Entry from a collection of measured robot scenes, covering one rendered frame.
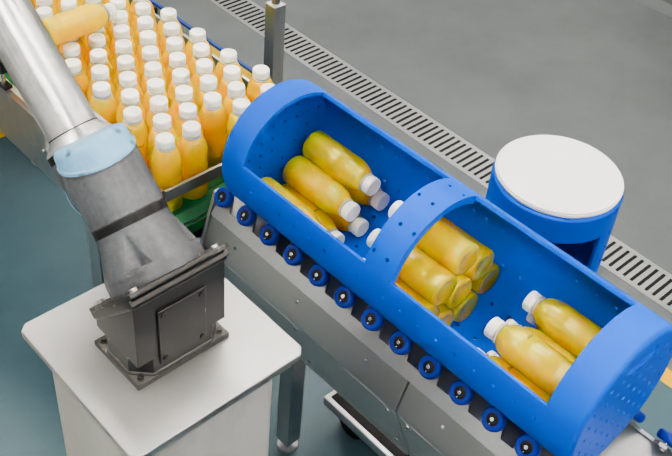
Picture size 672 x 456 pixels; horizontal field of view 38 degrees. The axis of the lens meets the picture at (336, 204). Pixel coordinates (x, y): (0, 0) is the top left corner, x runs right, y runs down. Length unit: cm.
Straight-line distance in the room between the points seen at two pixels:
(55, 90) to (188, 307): 40
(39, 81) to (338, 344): 78
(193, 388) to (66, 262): 191
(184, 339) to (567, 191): 96
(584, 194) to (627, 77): 250
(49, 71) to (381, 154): 74
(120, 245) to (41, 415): 160
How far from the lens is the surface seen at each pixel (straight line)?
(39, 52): 160
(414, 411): 188
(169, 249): 141
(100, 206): 143
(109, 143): 143
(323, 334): 198
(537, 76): 447
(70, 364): 156
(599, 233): 216
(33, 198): 365
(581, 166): 222
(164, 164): 209
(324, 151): 199
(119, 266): 142
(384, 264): 172
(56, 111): 159
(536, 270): 187
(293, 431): 278
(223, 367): 154
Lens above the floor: 233
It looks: 41 degrees down
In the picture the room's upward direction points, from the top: 6 degrees clockwise
